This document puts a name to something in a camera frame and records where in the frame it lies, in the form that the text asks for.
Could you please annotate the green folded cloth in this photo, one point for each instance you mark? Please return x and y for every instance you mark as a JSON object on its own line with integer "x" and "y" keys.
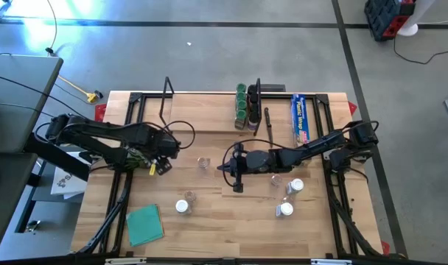
{"x": 144, "y": 224}

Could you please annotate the silver metal bracket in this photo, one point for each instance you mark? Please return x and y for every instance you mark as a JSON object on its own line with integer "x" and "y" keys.
{"x": 125, "y": 261}
{"x": 331, "y": 262}

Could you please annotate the black diagonal strut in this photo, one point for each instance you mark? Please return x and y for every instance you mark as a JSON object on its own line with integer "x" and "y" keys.
{"x": 58, "y": 159}

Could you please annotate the dark grey desk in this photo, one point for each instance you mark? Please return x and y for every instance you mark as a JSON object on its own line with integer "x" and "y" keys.
{"x": 6, "y": 202}

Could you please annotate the yellow label black-lid spice jar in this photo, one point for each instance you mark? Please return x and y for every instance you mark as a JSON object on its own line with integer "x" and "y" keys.
{"x": 253, "y": 98}

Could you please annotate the white cardboard box with logo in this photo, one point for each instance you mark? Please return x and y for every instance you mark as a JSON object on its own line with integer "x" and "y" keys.
{"x": 67, "y": 184}

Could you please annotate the white floor stand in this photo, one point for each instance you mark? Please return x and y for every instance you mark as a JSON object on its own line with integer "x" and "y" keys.
{"x": 408, "y": 28}

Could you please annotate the small metal clamp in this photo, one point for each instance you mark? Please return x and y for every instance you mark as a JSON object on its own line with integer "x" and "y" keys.
{"x": 32, "y": 226}

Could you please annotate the blue plastic wrap box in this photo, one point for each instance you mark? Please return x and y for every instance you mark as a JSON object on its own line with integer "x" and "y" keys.
{"x": 300, "y": 117}

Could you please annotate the green succulent plant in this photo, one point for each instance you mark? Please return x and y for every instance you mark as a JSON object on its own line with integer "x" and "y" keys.
{"x": 135, "y": 162}

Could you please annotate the wooden shelf with black frame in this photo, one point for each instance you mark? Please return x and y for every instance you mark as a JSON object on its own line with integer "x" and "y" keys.
{"x": 205, "y": 114}

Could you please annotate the black kitchen knife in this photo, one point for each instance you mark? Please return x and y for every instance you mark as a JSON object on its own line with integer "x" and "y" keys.
{"x": 268, "y": 121}

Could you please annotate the orange label black-lid spice jar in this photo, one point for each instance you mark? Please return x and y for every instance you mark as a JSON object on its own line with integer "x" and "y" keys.
{"x": 252, "y": 89}

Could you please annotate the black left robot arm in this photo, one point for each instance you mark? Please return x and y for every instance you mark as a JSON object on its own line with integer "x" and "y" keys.
{"x": 98, "y": 130}

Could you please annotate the small cork-top glass jar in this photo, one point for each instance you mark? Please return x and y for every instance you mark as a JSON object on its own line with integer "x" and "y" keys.
{"x": 202, "y": 162}
{"x": 276, "y": 179}
{"x": 286, "y": 200}
{"x": 189, "y": 195}

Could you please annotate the dark blue red toolbox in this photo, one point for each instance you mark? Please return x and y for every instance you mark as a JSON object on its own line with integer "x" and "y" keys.
{"x": 388, "y": 18}

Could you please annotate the light grey desk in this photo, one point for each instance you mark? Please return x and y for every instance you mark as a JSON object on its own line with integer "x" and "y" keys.
{"x": 17, "y": 103}

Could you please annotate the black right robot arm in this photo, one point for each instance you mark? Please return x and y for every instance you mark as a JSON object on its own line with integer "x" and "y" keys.
{"x": 320, "y": 143}

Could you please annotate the red corner pad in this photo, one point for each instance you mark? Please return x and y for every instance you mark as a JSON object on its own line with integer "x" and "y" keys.
{"x": 99, "y": 111}
{"x": 352, "y": 107}
{"x": 385, "y": 247}

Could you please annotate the green-lid oregano spice jar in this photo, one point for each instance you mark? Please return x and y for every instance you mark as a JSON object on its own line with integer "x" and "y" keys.
{"x": 241, "y": 96}
{"x": 241, "y": 87}
{"x": 241, "y": 105}
{"x": 241, "y": 116}

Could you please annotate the purple label black-lid spice jar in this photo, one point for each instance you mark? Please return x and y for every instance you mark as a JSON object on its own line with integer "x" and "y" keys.
{"x": 252, "y": 119}

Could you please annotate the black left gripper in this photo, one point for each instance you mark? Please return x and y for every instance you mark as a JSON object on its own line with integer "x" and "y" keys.
{"x": 167, "y": 145}

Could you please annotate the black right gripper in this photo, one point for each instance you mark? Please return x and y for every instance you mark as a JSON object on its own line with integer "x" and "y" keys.
{"x": 259, "y": 162}

